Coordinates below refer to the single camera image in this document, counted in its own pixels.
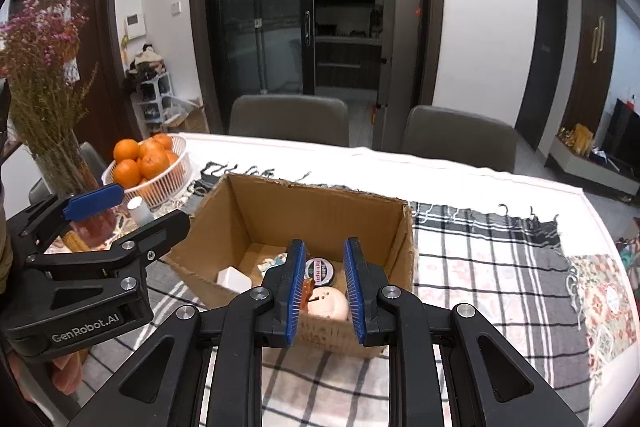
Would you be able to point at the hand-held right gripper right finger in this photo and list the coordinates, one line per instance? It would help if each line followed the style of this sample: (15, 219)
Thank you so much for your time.
(354, 292)

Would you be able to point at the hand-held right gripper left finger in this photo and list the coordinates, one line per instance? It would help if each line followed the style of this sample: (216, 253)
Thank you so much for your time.
(296, 292)

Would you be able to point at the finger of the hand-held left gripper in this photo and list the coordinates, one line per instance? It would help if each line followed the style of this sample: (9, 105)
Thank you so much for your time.
(95, 202)
(160, 232)

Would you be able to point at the beige round socket hub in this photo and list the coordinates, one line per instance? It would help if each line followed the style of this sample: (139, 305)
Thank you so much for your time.
(330, 304)

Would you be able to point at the round black tin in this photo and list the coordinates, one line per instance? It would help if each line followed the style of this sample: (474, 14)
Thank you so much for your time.
(322, 272)

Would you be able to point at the white charger adapter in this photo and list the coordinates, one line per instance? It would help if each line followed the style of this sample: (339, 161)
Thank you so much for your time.
(232, 279)

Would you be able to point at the brown cardboard box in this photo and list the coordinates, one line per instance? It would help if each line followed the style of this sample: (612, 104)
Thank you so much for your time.
(250, 217)

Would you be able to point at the person's left hand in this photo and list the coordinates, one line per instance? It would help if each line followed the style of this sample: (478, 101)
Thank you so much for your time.
(67, 374)

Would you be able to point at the small white bottle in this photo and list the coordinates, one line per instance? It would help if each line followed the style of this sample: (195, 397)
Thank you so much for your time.
(140, 209)

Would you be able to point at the glass vase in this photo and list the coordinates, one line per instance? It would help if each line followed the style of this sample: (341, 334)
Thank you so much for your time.
(65, 172)

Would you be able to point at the white plastic fruit basket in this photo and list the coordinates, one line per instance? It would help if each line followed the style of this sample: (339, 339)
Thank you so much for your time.
(170, 179)

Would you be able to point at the pile of oranges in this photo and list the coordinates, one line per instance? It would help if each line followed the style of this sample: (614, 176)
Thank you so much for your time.
(150, 164)

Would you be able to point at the cluttered shoe rack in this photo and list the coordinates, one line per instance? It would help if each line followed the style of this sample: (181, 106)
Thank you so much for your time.
(150, 92)

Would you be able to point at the grey plaid tablecloth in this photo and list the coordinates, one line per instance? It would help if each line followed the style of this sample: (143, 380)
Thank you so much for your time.
(475, 257)

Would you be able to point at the dried flower bouquet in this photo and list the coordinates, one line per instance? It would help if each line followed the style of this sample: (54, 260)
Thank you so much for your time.
(45, 72)

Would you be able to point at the grey chair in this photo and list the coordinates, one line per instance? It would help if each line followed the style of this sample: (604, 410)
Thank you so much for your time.
(455, 137)
(287, 119)

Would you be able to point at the brown wooden door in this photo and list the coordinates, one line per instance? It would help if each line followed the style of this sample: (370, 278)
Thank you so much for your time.
(100, 32)

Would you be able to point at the glass sliding door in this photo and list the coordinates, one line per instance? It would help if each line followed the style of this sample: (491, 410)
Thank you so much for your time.
(260, 7)

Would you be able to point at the grey television stand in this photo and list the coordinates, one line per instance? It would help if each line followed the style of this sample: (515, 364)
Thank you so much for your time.
(585, 167)

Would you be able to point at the grey refrigerator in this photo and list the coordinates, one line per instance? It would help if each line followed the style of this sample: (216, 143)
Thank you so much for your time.
(400, 32)

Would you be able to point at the colourful cloth pile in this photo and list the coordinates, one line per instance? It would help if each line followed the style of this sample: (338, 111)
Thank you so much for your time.
(631, 252)

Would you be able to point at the dark interior door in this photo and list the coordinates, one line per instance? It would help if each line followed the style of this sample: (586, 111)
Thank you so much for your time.
(542, 67)

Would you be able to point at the black television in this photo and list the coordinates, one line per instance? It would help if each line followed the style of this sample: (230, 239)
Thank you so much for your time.
(625, 137)

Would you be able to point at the dark brown cabinet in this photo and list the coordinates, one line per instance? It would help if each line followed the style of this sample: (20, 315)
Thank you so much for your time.
(592, 57)

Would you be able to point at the white wall intercom panel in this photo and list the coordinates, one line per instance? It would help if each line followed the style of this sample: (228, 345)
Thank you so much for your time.
(134, 26)

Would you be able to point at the white light switch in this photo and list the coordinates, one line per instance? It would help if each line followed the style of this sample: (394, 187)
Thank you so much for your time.
(175, 7)

